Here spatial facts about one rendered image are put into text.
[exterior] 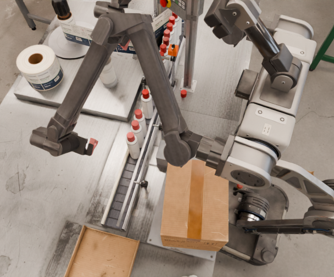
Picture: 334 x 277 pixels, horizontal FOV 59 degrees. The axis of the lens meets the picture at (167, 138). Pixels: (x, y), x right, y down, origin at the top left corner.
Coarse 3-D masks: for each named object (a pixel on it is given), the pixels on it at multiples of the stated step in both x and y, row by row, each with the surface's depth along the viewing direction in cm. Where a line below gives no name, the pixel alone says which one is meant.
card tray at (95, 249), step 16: (80, 240) 132; (96, 240) 132; (112, 240) 132; (128, 240) 132; (80, 256) 130; (96, 256) 129; (112, 256) 129; (128, 256) 129; (80, 272) 127; (96, 272) 127; (112, 272) 126; (128, 272) 126
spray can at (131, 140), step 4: (128, 132) 129; (132, 132) 129; (128, 136) 128; (132, 136) 128; (128, 140) 130; (132, 140) 130; (136, 140) 132; (128, 144) 131; (132, 144) 131; (136, 144) 133; (132, 148) 134; (136, 148) 136; (132, 152) 138; (136, 152) 139; (132, 156) 142; (136, 156) 142
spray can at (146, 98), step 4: (144, 92) 138; (148, 92) 138; (144, 96) 139; (148, 96) 140; (144, 100) 141; (148, 100) 141; (144, 104) 144; (148, 104) 144; (152, 104) 149; (144, 108) 147; (148, 108) 147; (152, 108) 150; (144, 112) 151; (148, 112) 150; (152, 112) 152; (144, 116) 154; (148, 116) 153
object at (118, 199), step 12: (180, 36) 182; (156, 120) 155; (144, 156) 146; (132, 168) 143; (120, 180) 140; (120, 192) 138; (132, 192) 138; (120, 204) 135; (108, 216) 133; (120, 228) 130
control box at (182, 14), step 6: (168, 0) 130; (186, 0) 120; (168, 6) 133; (174, 6) 129; (186, 6) 123; (174, 12) 132; (180, 12) 129; (186, 12) 125; (198, 12) 130; (186, 18) 128
